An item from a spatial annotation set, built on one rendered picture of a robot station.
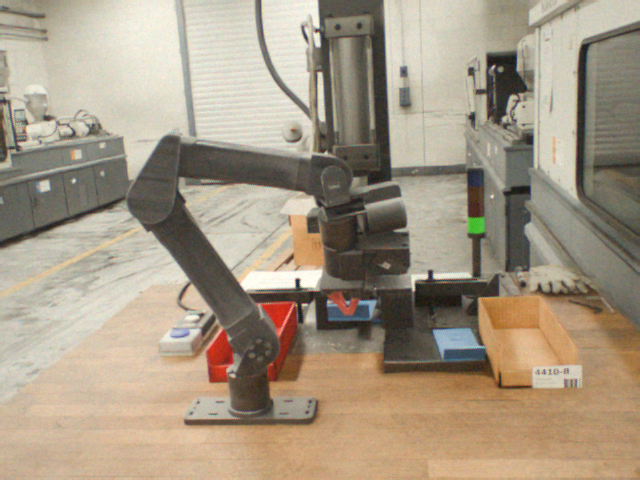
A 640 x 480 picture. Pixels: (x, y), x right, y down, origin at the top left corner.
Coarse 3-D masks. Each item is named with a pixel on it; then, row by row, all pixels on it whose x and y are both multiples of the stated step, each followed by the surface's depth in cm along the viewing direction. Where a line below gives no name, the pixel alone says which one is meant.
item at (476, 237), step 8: (472, 168) 139; (480, 168) 139; (472, 240) 144; (480, 240) 144; (472, 248) 145; (480, 248) 144; (472, 256) 145; (480, 256) 144; (472, 264) 145; (480, 264) 145; (472, 272) 146; (480, 272) 145; (472, 296) 145
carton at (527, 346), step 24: (480, 312) 121; (504, 312) 124; (528, 312) 123; (552, 312) 113; (504, 336) 121; (528, 336) 120; (552, 336) 113; (504, 360) 111; (528, 360) 110; (552, 360) 109; (576, 360) 99; (504, 384) 101; (528, 384) 101; (552, 384) 101; (576, 384) 100
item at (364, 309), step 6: (330, 306) 105; (336, 306) 105; (348, 306) 105; (360, 306) 105; (366, 306) 105; (372, 306) 115; (330, 312) 106; (336, 312) 106; (354, 312) 106; (360, 312) 105; (366, 312) 105; (372, 312) 111; (330, 318) 107; (336, 318) 107; (342, 318) 107; (348, 318) 107; (354, 318) 106; (360, 318) 106; (366, 318) 106
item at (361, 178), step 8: (360, 176) 126; (368, 176) 148; (376, 176) 146; (352, 184) 128; (360, 184) 127; (368, 184) 137; (312, 208) 135; (312, 216) 127; (312, 224) 127; (312, 232) 127
